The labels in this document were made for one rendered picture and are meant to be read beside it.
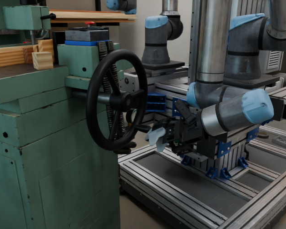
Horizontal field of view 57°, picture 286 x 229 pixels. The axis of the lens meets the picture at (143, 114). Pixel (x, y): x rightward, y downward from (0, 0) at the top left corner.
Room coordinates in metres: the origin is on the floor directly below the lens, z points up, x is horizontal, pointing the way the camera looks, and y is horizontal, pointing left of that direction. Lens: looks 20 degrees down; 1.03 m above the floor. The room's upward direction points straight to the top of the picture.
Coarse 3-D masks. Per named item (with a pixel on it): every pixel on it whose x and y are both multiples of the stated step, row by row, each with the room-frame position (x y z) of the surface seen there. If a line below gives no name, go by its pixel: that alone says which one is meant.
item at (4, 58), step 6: (0, 54) 0.78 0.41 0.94; (6, 54) 0.80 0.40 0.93; (12, 54) 0.81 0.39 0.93; (18, 54) 0.83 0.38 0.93; (0, 60) 0.78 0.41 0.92; (6, 60) 0.79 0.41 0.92; (12, 60) 0.81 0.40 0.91; (18, 60) 0.83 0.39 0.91; (24, 60) 0.85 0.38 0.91; (0, 66) 0.77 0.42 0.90
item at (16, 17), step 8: (8, 8) 0.89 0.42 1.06; (16, 8) 0.87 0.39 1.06; (24, 8) 0.86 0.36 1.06; (32, 8) 0.85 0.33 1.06; (40, 8) 0.87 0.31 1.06; (48, 8) 0.90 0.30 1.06; (8, 16) 0.90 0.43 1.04; (16, 16) 0.88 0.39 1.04; (24, 16) 0.86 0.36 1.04; (32, 16) 0.84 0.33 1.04; (40, 16) 0.87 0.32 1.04; (8, 24) 0.90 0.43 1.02; (16, 24) 0.88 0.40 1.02; (24, 24) 0.86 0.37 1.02; (32, 24) 0.84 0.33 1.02; (40, 24) 0.87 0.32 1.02; (48, 24) 0.89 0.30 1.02; (32, 32) 0.89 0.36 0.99
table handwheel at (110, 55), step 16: (112, 64) 0.68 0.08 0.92; (96, 80) 0.62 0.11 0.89; (112, 80) 0.68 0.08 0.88; (144, 80) 0.82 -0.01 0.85; (80, 96) 0.78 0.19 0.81; (96, 96) 0.61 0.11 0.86; (112, 96) 0.71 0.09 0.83; (128, 96) 0.72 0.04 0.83; (144, 96) 0.83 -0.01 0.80; (96, 112) 0.61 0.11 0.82; (144, 112) 0.82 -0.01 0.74; (96, 128) 0.61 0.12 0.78; (112, 128) 0.69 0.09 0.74; (112, 144) 0.66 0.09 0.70
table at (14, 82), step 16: (32, 64) 0.82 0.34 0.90; (128, 64) 1.09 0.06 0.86; (0, 80) 0.61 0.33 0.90; (16, 80) 0.64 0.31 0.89; (32, 80) 0.68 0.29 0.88; (48, 80) 0.73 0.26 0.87; (64, 80) 0.78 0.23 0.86; (80, 80) 0.75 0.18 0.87; (0, 96) 0.60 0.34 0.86; (16, 96) 0.64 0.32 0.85
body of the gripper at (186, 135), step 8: (200, 112) 0.63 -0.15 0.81; (176, 120) 0.67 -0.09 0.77; (184, 120) 0.67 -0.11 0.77; (200, 120) 0.61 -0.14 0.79; (168, 128) 0.68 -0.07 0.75; (176, 128) 0.64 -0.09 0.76; (184, 128) 0.65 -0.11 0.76; (192, 128) 0.64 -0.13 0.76; (200, 128) 0.61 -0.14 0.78; (168, 136) 0.65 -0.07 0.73; (176, 136) 0.62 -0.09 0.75; (184, 136) 0.62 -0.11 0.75; (192, 136) 0.61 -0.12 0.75; (200, 136) 0.59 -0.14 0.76; (208, 136) 0.61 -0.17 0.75; (176, 144) 0.64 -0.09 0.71; (184, 144) 0.62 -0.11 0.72; (192, 144) 0.65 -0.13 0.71; (176, 152) 0.65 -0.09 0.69; (184, 152) 0.64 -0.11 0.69
